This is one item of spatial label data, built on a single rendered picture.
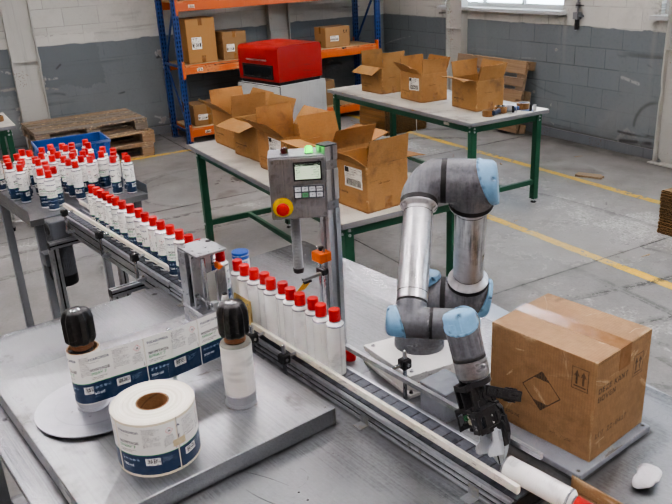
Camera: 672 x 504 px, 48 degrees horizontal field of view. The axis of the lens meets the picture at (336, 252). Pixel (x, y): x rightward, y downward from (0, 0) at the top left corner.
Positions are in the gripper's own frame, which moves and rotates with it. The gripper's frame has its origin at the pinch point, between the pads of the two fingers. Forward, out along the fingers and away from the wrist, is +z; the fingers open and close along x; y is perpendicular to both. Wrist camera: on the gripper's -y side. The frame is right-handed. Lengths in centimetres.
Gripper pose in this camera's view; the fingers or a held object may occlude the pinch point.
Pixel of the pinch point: (501, 457)
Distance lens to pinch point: 180.4
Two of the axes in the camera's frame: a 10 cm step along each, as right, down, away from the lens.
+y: -7.8, 2.6, -5.6
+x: 5.6, -0.7, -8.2
